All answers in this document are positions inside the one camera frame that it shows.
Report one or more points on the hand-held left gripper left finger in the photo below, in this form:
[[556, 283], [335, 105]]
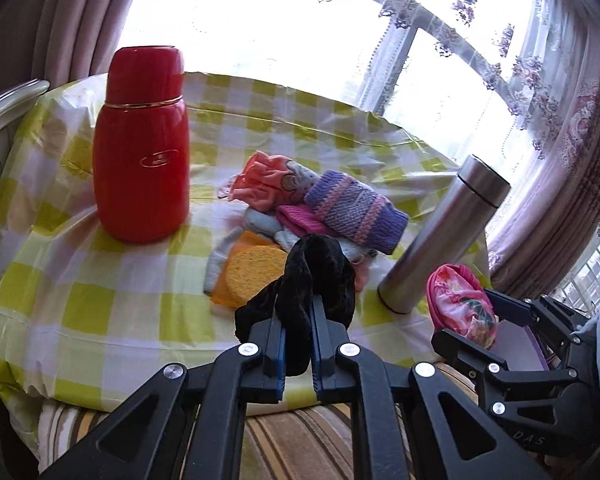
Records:
[[279, 360]]

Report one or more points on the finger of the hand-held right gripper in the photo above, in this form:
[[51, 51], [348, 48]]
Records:
[[515, 310], [475, 360]]

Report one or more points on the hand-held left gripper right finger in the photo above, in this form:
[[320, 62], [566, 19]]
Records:
[[316, 360]]

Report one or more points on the purple box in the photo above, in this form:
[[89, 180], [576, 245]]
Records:
[[539, 350]]

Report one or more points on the pink printed pouch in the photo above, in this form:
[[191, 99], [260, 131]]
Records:
[[460, 305]]

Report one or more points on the black velvet cloth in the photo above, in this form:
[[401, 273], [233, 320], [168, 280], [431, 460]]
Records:
[[320, 265]]

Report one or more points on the striped cloth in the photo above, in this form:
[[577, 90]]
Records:
[[300, 440]]

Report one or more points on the yellow sponge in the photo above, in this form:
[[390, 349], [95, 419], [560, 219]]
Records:
[[252, 270]]

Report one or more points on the silver thermos flask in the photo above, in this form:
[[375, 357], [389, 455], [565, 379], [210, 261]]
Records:
[[440, 230]]

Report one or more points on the grey cloth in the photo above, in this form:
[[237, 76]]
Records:
[[219, 260]]

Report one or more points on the white cloth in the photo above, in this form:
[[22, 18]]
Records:
[[352, 249]]

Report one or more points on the orange cloth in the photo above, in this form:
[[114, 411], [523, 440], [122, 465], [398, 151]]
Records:
[[247, 239]]

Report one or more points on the light blue fuzzy sock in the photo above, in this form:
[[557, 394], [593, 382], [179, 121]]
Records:
[[262, 222]]

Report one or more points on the pink knit sock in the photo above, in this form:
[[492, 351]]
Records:
[[300, 220]]

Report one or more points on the purple striped knit sock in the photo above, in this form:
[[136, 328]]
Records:
[[355, 205]]

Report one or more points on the yellow checked tablecloth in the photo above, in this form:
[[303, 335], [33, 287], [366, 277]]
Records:
[[130, 285]]

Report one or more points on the coral fuzzy cloth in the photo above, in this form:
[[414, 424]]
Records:
[[260, 180]]

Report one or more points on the grey patterned sock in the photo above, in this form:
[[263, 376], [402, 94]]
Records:
[[302, 175]]

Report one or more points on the mauve embroidered curtain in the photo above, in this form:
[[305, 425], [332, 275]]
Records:
[[570, 125]]

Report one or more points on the red thermos flask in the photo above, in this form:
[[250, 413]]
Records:
[[140, 160]]

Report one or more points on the sheer embroidered curtain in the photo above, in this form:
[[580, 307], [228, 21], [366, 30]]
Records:
[[480, 25]]

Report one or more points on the window frame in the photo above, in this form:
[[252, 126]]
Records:
[[400, 75]]

